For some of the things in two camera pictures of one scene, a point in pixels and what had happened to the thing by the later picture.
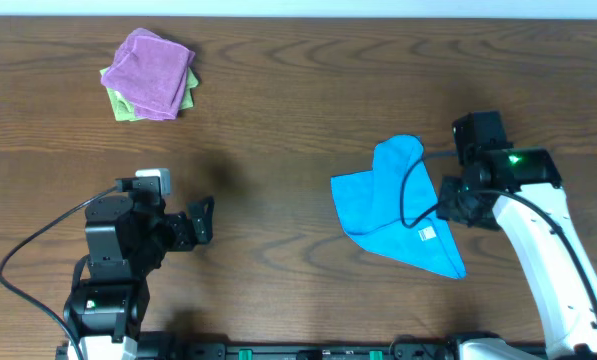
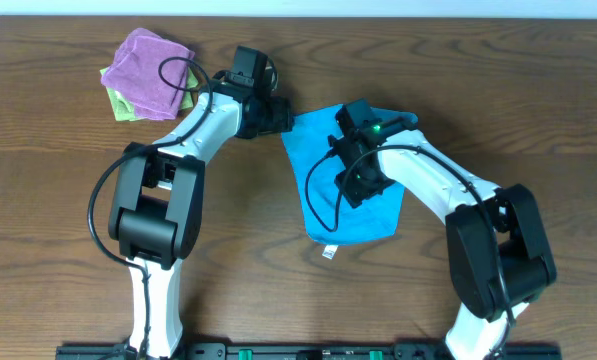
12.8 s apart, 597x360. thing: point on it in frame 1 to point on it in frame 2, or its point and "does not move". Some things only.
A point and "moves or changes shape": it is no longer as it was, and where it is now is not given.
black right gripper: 449,186 to 354,194
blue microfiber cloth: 391,209 moves or changes shape
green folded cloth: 192,84 does not move
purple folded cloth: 150,72 does not move
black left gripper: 198,223 to 282,116
